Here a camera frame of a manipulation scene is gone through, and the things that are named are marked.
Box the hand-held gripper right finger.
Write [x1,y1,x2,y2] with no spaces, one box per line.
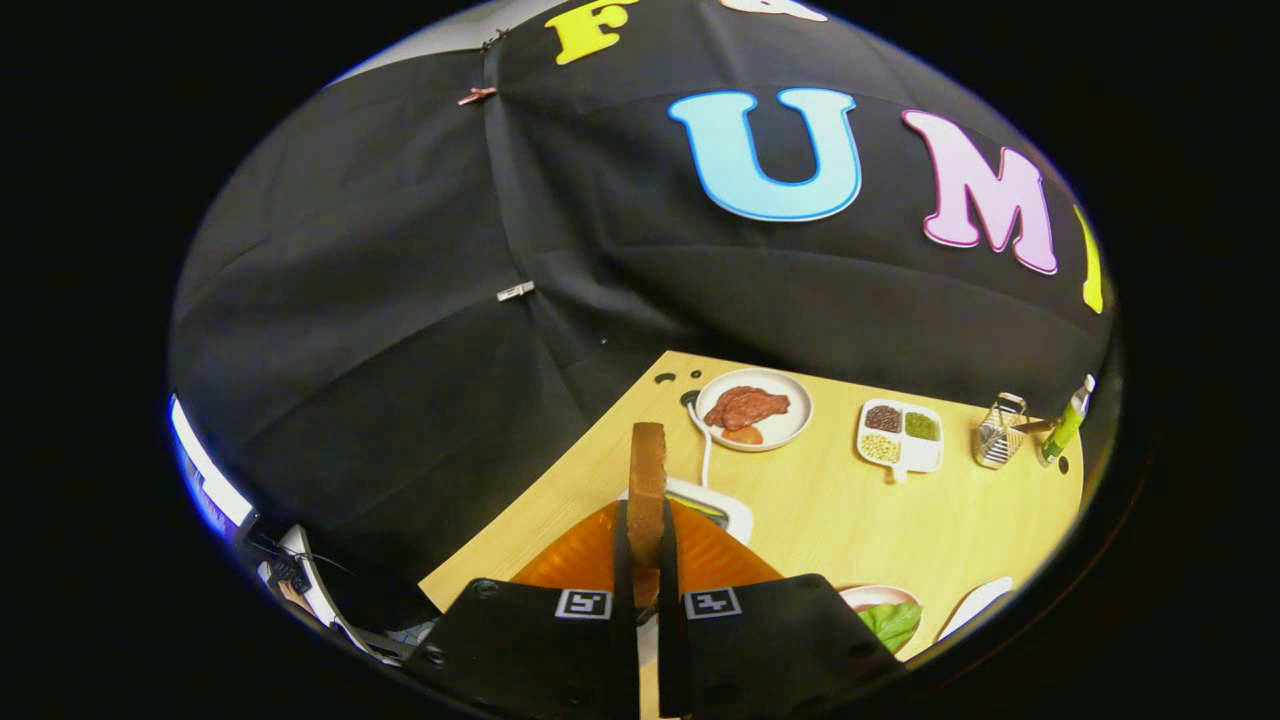
[655,498,907,719]

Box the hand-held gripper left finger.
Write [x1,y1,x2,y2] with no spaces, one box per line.
[404,498,642,719]

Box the green lettuce leaf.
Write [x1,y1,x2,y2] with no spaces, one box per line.
[858,601,923,656]

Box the white bread slice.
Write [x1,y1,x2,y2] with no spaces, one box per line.
[627,422,669,609]

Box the pink round plate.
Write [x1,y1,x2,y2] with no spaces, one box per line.
[838,585,923,657]

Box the white toaster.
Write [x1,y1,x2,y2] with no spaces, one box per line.
[618,477,754,547]

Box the white rectangular plate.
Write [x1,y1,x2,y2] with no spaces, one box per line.
[935,576,1014,643]

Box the white round plate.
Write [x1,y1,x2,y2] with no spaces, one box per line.
[694,368,814,453]

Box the white divided dish with grains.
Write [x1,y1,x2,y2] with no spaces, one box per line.
[856,398,944,483]

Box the brown meat piece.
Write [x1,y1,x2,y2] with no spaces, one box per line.
[703,386,791,431]

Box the metal utensil holder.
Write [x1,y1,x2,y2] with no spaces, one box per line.
[973,392,1031,470]

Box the green label plastic bottle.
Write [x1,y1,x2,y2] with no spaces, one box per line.
[1040,375,1097,467]

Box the black backdrop cloth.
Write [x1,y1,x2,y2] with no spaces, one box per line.
[168,0,1116,606]

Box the bright lit screen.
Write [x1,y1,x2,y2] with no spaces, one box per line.
[169,395,256,536]

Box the white toaster cord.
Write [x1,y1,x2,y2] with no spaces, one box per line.
[686,398,714,491]

